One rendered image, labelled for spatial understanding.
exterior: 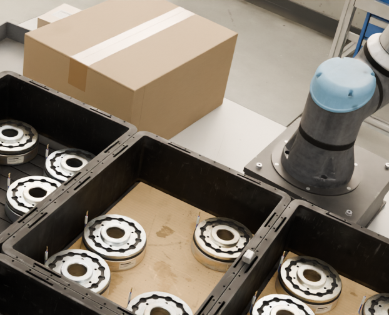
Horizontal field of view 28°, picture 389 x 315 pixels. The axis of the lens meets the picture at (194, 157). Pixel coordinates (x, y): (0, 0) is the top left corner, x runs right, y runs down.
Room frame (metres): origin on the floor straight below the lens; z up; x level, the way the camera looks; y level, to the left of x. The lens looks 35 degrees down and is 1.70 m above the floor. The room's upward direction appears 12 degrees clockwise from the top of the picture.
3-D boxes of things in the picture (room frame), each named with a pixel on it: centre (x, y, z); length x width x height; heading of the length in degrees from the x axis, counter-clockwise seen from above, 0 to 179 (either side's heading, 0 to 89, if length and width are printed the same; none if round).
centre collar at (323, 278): (0.95, -0.22, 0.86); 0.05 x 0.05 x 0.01
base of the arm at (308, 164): (1.35, -0.25, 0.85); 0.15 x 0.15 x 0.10
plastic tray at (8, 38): (1.64, 0.49, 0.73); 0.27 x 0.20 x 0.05; 163
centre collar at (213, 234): (1.00, -0.08, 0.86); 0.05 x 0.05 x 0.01
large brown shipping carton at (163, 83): (1.59, 0.18, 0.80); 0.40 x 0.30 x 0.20; 152
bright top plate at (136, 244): (0.95, 0.10, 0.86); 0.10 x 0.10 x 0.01
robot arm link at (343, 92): (1.35, -0.25, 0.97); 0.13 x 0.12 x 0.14; 145
